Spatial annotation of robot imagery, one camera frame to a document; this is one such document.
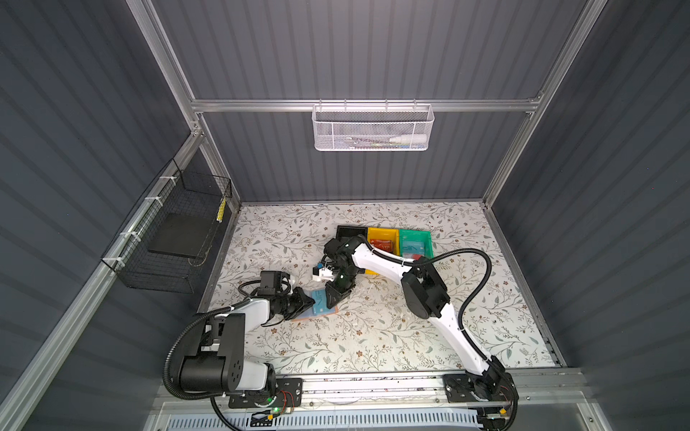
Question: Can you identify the teal card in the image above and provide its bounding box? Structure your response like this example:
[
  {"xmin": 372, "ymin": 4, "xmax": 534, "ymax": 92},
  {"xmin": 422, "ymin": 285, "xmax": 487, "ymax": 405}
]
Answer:
[{"xmin": 310, "ymin": 288, "xmax": 338, "ymax": 316}]

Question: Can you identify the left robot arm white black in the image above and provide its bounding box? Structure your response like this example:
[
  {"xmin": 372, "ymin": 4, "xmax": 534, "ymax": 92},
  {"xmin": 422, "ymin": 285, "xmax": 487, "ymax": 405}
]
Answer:
[{"xmin": 163, "ymin": 287, "xmax": 314, "ymax": 400}]

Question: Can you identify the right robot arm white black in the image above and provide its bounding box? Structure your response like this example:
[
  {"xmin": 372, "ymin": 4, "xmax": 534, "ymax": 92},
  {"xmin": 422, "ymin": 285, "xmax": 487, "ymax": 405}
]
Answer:
[{"xmin": 323, "ymin": 235, "xmax": 498, "ymax": 377}]

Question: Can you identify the black plastic bin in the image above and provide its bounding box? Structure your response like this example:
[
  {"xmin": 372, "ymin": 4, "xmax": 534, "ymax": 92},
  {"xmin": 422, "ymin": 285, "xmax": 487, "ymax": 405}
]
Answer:
[{"xmin": 336, "ymin": 226, "xmax": 368, "ymax": 242}]

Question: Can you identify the yellow plastic bin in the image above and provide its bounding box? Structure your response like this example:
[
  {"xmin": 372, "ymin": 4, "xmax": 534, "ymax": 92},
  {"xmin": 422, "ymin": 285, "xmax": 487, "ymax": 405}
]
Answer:
[{"xmin": 367, "ymin": 227, "xmax": 401, "ymax": 257}]

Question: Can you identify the green plastic bin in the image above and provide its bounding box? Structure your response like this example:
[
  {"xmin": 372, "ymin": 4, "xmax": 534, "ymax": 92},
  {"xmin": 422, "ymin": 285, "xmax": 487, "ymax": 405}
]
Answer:
[{"xmin": 399, "ymin": 230, "xmax": 434, "ymax": 260}]

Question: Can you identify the black pad in basket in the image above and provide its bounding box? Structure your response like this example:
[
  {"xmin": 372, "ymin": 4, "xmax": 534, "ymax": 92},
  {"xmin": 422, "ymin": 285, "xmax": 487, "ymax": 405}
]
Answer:
[{"xmin": 147, "ymin": 213, "xmax": 213, "ymax": 258}]

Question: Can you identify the white marker in basket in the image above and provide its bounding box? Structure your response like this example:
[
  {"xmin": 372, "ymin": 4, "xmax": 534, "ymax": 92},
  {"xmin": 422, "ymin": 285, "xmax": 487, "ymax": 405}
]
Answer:
[{"xmin": 388, "ymin": 134, "xmax": 429, "ymax": 147}]

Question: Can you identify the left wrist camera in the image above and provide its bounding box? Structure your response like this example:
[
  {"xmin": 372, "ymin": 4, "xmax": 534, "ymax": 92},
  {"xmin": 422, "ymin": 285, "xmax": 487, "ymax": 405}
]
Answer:
[{"xmin": 257, "ymin": 270, "xmax": 292, "ymax": 296}]

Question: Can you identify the right black corrugated cable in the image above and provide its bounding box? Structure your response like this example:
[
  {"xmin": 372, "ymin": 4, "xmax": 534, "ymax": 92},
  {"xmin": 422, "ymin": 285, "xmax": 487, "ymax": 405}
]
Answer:
[{"xmin": 360, "ymin": 239, "xmax": 494, "ymax": 367}]

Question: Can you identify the black corrugated cable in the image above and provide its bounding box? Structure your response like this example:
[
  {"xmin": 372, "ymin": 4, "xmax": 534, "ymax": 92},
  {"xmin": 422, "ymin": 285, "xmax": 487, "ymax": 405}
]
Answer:
[
  {"xmin": 360, "ymin": 239, "xmax": 494, "ymax": 367},
  {"xmin": 162, "ymin": 278, "xmax": 262, "ymax": 400}
]

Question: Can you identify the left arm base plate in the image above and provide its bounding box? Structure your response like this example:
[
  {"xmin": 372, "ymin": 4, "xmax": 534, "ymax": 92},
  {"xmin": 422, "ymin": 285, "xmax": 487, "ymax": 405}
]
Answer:
[{"xmin": 226, "ymin": 378, "xmax": 304, "ymax": 409}]

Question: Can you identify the white wire basket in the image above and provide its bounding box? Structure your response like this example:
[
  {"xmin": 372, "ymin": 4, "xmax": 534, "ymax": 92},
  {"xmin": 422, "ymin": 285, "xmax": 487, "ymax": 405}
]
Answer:
[{"xmin": 311, "ymin": 102, "xmax": 435, "ymax": 152}]

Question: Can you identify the left black corrugated cable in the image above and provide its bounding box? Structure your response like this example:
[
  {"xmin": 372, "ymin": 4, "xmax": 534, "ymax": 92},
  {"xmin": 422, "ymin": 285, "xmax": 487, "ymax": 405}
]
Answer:
[{"xmin": 162, "ymin": 278, "xmax": 262, "ymax": 400}]

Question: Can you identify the black wire basket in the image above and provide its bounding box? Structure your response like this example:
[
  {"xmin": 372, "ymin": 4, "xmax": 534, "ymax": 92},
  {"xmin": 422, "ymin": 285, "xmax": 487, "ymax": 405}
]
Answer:
[{"xmin": 102, "ymin": 163, "xmax": 233, "ymax": 294}]

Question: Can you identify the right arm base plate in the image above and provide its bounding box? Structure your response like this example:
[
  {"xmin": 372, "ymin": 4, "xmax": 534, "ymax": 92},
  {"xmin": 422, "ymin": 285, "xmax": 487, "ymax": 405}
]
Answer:
[{"xmin": 442, "ymin": 372, "xmax": 519, "ymax": 404}]

